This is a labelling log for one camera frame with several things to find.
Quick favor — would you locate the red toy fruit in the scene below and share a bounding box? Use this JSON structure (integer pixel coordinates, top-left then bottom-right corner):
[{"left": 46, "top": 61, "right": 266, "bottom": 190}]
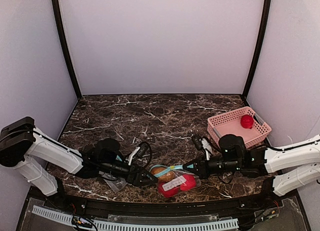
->
[{"left": 180, "top": 174, "right": 197, "bottom": 192}]

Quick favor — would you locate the brown toy kiwi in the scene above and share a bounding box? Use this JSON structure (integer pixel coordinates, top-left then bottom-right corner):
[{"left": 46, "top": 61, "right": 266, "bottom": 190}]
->
[{"left": 150, "top": 166, "right": 175, "bottom": 183}]

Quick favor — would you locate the large clear zip bag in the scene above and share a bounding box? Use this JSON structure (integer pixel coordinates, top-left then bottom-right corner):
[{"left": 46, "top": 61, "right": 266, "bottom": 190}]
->
[{"left": 149, "top": 165, "right": 201, "bottom": 194}]

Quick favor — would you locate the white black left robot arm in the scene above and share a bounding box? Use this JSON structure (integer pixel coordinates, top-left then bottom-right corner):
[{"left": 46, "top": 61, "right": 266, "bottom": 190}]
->
[{"left": 0, "top": 116, "right": 158, "bottom": 197}]

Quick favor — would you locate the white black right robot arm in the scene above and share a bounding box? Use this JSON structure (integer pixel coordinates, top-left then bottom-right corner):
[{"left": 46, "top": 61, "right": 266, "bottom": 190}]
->
[{"left": 182, "top": 134, "right": 320, "bottom": 197}]

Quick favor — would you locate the small clear zip bag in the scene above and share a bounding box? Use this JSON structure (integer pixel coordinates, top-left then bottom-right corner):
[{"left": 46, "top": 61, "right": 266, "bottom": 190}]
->
[{"left": 103, "top": 178, "right": 127, "bottom": 193}]

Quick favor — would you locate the pink plastic basket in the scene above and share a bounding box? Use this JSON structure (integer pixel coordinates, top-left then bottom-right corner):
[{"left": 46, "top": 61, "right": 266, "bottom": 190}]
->
[{"left": 207, "top": 106, "right": 272, "bottom": 148}]

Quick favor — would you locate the red toy strawberry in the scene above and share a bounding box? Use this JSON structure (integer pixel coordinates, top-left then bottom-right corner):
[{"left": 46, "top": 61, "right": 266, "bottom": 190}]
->
[{"left": 240, "top": 114, "right": 255, "bottom": 129}]

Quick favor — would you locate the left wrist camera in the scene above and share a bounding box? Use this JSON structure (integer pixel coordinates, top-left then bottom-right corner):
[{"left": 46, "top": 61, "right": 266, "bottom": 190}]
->
[{"left": 125, "top": 141, "right": 152, "bottom": 166}]

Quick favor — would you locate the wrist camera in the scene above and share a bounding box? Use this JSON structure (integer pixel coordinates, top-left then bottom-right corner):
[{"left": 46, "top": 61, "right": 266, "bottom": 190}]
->
[
  {"left": 125, "top": 141, "right": 152, "bottom": 166},
  {"left": 191, "top": 134, "right": 213, "bottom": 161}
]

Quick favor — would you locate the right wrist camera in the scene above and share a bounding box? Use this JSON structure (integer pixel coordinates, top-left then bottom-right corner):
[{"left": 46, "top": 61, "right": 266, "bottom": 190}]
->
[{"left": 191, "top": 134, "right": 213, "bottom": 161}]

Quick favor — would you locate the white slotted cable duct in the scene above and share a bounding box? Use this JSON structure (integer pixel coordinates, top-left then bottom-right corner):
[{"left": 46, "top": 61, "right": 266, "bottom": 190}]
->
[{"left": 31, "top": 205, "right": 239, "bottom": 231}]

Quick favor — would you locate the black front rail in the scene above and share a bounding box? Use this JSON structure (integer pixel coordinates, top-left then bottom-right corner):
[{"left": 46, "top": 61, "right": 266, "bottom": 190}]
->
[{"left": 38, "top": 194, "right": 280, "bottom": 220}]

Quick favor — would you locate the right black frame post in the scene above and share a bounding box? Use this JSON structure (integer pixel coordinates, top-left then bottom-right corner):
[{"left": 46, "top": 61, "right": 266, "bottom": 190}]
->
[{"left": 241, "top": 0, "right": 272, "bottom": 106}]

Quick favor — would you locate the black frame post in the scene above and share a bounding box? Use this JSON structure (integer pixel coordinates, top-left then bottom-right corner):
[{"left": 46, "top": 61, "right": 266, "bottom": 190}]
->
[
  {"left": 241, "top": 0, "right": 272, "bottom": 106},
  {"left": 51, "top": 0, "right": 83, "bottom": 100}
]

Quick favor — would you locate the left black frame post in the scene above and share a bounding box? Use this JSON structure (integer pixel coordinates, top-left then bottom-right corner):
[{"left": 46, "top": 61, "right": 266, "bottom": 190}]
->
[{"left": 51, "top": 0, "right": 83, "bottom": 100}]

